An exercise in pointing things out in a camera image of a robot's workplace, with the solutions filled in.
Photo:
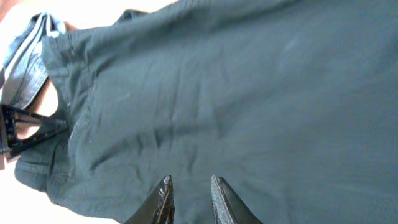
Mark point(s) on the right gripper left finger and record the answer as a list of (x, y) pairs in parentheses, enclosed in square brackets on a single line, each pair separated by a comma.
[(159, 207)]

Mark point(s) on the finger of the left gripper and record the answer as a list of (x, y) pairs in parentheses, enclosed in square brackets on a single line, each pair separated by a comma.
[(15, 120)]

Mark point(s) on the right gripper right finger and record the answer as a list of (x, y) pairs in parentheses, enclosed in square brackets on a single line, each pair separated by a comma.
[(227, 206)]

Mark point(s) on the black shorts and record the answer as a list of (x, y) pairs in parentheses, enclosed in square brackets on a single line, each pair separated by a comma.
[(294, 103)]

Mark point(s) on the folded light blue jeans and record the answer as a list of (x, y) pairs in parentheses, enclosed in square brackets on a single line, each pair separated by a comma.
[(23, 72)]

